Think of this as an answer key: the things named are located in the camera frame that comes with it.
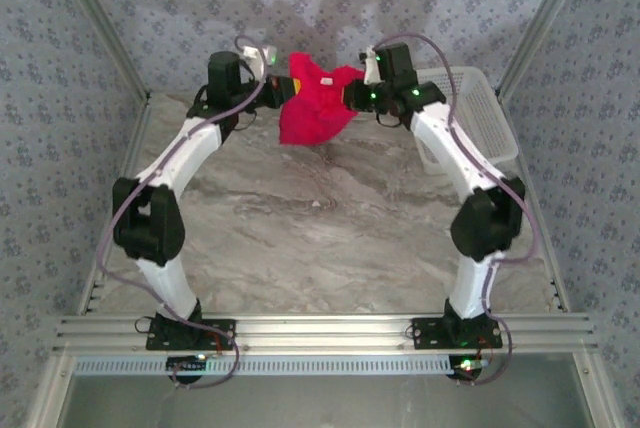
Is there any red t-shirt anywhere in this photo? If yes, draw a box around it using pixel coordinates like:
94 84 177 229
278 51 367 147

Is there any white perforated plastic basket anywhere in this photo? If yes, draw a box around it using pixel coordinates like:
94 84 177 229
414 66 519 177

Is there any small black controller board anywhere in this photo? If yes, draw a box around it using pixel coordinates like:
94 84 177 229
448 355 494 385
165 353 210 385

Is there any grey metal lower panel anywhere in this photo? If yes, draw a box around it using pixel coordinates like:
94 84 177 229
64 375 596 428

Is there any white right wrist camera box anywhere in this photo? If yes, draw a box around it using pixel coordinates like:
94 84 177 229
358 46 384 85

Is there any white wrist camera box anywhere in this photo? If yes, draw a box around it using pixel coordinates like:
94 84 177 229
358 46 384 85
242 45 280 82

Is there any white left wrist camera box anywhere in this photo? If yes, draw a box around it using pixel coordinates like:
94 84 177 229
242 45 280 82

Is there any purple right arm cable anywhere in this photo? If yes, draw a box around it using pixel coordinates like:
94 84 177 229
373 32 542 388

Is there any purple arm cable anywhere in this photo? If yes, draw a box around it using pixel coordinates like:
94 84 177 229
373 32 542 388
95 35 242 390

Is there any aluminium frame post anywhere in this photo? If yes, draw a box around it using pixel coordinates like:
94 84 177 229
494 0 596 99
52 0 153 102

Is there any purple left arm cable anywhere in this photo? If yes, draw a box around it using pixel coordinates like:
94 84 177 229
95 35 242 390

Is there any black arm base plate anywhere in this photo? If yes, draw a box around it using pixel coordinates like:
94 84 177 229
410 316 504 351
144 318 237 352

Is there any grey slotted cable duct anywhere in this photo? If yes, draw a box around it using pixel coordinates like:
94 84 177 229
72 353 464 378

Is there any aluminium frame leg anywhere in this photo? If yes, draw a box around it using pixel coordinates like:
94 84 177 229
27 351 76 428
572 350 626 428

